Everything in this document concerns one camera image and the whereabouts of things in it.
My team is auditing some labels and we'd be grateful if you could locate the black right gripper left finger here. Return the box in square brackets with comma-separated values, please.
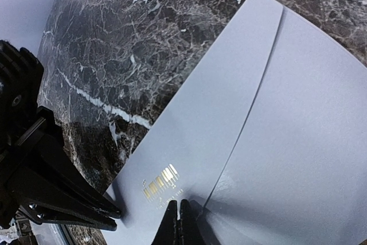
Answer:
[152, 200, 179, 245]

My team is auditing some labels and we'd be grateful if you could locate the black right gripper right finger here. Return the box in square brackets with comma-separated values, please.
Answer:
[179, 199, 206, 245]

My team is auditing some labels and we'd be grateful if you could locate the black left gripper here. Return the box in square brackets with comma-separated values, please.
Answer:
[1, 106, 121, 231]

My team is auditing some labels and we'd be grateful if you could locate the grey paper envelope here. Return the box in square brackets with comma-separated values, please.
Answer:
[103, 0, 366, 244]

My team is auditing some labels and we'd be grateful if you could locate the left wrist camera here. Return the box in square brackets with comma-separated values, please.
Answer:
[1, 40, 44, 149]

